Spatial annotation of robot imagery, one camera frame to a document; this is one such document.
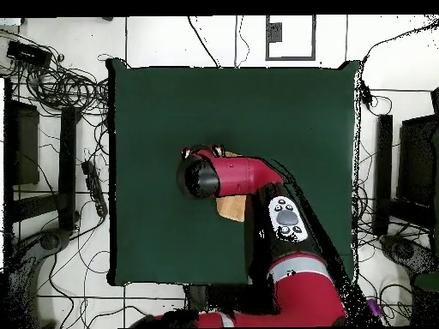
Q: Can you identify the black upright post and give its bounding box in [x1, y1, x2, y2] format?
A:
[372, 113, 394, 236]
[57, 106, 81, 231]

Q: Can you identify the dark green round pad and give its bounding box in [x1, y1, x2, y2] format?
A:
[412, 272, 439, 292]

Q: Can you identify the dark green table cloth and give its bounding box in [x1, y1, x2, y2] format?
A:
[106, 57, 361, 288]

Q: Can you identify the black flat panel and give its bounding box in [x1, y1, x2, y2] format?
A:
[3, 78, 40, 186]
[396, 114, 438, 206]

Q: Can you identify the thick black cable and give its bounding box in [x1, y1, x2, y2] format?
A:
[187, 15, 220, 68]

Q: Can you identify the purple small object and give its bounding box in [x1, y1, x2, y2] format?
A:
[366, 297, 382, 317]

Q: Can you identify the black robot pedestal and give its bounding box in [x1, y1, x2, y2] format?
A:
[184, 284, 208, 313]

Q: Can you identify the grey rectangular frame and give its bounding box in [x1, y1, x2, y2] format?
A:
[264, 15, 317, 62]

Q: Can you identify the grey stand base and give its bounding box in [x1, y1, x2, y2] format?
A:
[378, 234, 439, 275]
[6, 227, 71, 328]

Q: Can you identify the tangle of black cables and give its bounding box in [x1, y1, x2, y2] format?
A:
[0, 28, 111, 117]

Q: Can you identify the long black power strip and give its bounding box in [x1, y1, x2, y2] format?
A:
[81, 159, 109, 218]

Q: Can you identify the black box device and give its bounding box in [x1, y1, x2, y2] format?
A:
[6, 39, 53, 69]

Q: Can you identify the tan terry towel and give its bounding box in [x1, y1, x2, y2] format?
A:
[215, 151, 247, 223]

